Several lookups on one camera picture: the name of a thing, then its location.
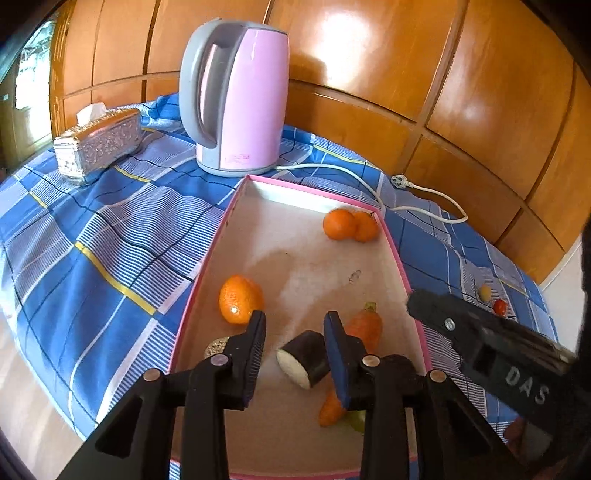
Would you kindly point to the orange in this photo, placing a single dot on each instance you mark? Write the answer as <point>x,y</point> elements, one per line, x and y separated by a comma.
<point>238,297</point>

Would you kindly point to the person's right hand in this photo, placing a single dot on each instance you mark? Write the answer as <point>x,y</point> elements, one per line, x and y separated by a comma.
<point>513,433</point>

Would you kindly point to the blue plaid tablecloth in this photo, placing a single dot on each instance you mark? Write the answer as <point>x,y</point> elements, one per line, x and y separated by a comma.
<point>94,278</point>

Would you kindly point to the dark eggplant piece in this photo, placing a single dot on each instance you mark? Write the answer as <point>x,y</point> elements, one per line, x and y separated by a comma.
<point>304,359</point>

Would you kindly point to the pink shallow tray box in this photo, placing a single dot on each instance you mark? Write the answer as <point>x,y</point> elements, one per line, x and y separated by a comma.
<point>272,233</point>

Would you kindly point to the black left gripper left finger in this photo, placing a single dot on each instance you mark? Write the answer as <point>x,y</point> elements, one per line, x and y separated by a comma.
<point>134,440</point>

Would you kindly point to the wooden panel wardrobe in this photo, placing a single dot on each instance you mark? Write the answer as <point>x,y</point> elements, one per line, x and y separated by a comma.
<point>479,99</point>

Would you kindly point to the red tomato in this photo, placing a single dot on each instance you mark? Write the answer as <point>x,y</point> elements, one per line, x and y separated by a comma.
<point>500,307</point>

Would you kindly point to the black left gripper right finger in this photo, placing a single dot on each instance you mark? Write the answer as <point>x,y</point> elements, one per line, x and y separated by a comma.
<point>412,417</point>

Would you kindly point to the silver tissue box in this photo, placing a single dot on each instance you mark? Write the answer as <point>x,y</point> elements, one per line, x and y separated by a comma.
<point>100,137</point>

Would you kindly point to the orange carrot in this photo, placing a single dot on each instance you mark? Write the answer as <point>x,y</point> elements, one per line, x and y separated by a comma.
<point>368,326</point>

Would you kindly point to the orange mandarin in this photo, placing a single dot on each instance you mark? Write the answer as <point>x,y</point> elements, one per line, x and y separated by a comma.
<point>339,224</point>
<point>367,227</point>

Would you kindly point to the pink electric kettle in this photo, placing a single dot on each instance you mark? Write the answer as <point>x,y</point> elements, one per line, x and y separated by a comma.
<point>232,95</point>

